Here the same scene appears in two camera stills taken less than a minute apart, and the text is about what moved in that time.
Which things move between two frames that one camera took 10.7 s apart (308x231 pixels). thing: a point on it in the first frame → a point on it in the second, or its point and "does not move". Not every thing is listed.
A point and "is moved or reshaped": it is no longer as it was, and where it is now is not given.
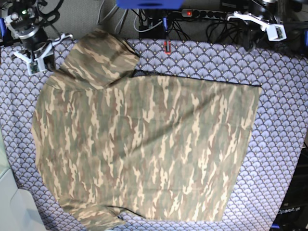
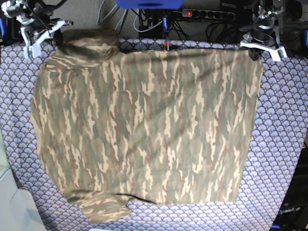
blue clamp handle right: x=306 y=38 does not move
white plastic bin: x=18 y=211 does not move
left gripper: x=44 y=59 → x=33 y=50
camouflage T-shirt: x=167 y=148 is moved or reshaped
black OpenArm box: x=292 y=213 does not move
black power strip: x=187 y=12 does not move
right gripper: x=275 y=32 → x=277 y=52
